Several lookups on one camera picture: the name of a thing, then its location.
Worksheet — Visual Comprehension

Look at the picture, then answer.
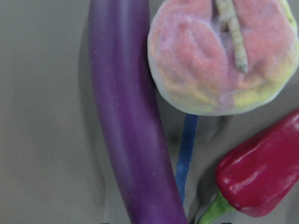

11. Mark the purple eggplant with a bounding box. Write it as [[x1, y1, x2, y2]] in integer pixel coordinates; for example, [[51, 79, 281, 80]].
[[88, 0, 187, 224]]

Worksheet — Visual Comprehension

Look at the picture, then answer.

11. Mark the red chili pepper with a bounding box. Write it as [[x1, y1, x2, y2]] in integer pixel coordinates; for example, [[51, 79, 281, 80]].
[[197, 109, 299, 224]]

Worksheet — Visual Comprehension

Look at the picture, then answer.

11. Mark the peach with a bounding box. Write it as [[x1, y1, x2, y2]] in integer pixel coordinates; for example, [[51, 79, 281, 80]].
[[147, 0, 299, 116]]

